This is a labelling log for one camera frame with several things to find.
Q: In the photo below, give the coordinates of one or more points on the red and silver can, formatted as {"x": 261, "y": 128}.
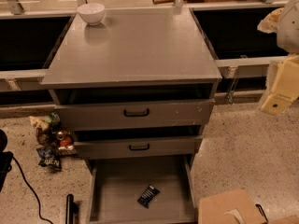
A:
{"x": 65, "y": 140}

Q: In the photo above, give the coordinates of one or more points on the dark blue rxbar wrapper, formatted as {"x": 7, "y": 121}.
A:
{"x": 148, "y": 195}

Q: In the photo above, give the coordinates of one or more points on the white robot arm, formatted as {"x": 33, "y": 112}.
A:
{"x": 288, "y": 28}

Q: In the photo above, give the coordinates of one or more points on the dark bin table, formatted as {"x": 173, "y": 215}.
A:
{"x": 27, "y": 47}
{"x": 241, "y": 51}

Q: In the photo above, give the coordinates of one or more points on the brown cardboard box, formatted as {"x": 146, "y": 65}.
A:
{"x": 230, "y": 207}

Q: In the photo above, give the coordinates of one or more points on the yellow snack bag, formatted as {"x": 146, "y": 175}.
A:
{"x": 38, "y": 123}

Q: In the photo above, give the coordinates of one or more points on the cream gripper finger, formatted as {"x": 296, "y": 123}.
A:
{"x": 270, "y": 23}
{"x": 282, "y": 85}

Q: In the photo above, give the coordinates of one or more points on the brown snack bag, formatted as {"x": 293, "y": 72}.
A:
{"x": 45, "y": 138}

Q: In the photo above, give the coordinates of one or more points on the dark blue snack bag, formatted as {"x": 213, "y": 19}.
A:
{"x": 49, "y": 158}

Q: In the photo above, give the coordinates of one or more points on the grey bottom drawer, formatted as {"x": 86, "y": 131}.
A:
{"x": 118, "y": 183}

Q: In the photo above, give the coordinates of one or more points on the grey top drawer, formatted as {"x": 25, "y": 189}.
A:
{"x": 135, "y": 115}

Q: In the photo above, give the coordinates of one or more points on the right dark bin table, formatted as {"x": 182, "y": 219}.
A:
{"x": 241, "y": 51}

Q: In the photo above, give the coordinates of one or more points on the wooden stick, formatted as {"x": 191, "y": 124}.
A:
{"x": 156, "y": 2}

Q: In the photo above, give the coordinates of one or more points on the grey middle drawer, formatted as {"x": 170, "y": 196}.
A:
{"x": 144, "y": 147}

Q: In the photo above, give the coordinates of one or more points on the left dark bin table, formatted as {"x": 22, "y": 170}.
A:
{"x": 27, "y": 47}

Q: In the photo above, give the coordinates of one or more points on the grey drawer cabinet with counter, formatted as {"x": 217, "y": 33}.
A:
{"x": 135, "y": 55}

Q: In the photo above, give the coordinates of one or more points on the grey drawer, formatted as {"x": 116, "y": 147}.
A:
{"x": 144, "y": 147}
{"x": 118, "y": 183}
{"x": 135, "y": 115}

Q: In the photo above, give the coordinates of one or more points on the black cylindrical post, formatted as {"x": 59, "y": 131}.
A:
{"x": 71, "y": 209}

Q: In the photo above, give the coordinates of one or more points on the black device at left edge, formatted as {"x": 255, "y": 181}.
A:
{"x": 6, "y": 158}

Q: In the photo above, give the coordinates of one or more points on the white ceramic bowl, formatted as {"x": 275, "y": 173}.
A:
{"x": 92, "y": 13}

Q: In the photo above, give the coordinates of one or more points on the green snack bag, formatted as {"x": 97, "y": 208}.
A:
{"x": 53, "y": 120}

